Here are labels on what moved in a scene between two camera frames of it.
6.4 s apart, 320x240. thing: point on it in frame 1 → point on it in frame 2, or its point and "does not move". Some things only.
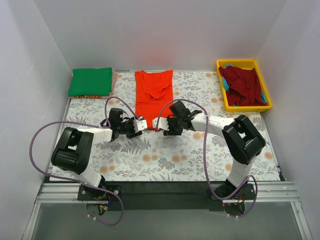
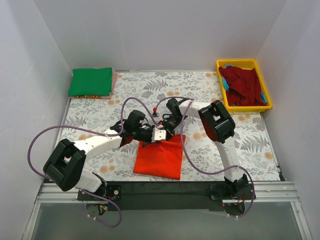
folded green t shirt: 91,82 does not move
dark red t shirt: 244,88 does not move
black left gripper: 132,129 → 149,136
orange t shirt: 153,91 → 163,159
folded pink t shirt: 114,80 does not move
